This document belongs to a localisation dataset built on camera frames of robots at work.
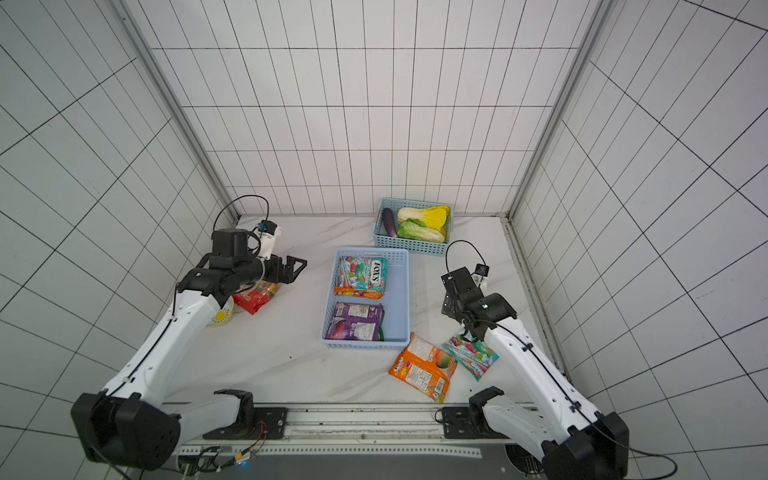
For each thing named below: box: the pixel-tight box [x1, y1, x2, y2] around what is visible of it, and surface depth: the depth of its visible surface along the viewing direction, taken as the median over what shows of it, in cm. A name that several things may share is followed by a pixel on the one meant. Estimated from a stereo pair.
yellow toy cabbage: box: [397, 205, 451, 238], surface depth 112 cm
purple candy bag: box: [325, 302, 385, 341], surface depth 87 cm
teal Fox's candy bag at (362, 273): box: [334, 256, 389, 293], surface depth 97 cm
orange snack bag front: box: [388, 332, 458, 405], surface depth 82 cm
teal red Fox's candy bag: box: [442, 329, 500, 382], surface depth 84 cm
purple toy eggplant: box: [383, 208, 397, 238], surface depth 116 cm
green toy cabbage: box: [397, 218, 445, 243], surface depth 107 cm
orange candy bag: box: [334, 288, 385, 300], surface depth 97 cm
